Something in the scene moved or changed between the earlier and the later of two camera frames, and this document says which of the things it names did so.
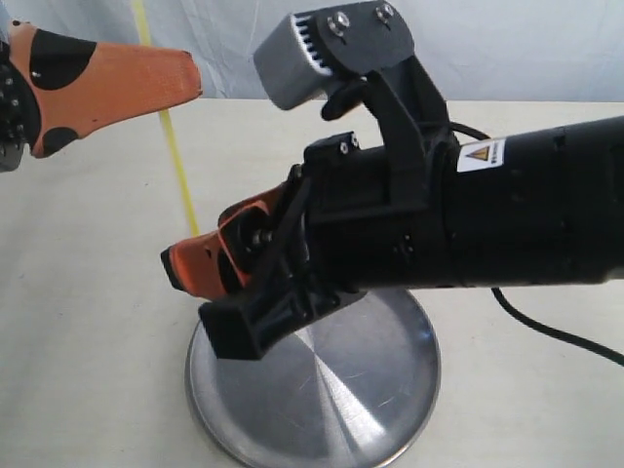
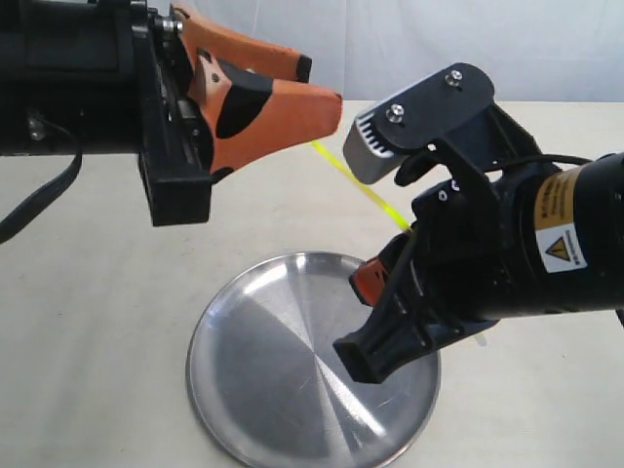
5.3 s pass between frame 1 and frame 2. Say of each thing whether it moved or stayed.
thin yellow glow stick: moved
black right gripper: moved
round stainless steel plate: stayed
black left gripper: moved
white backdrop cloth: stayed
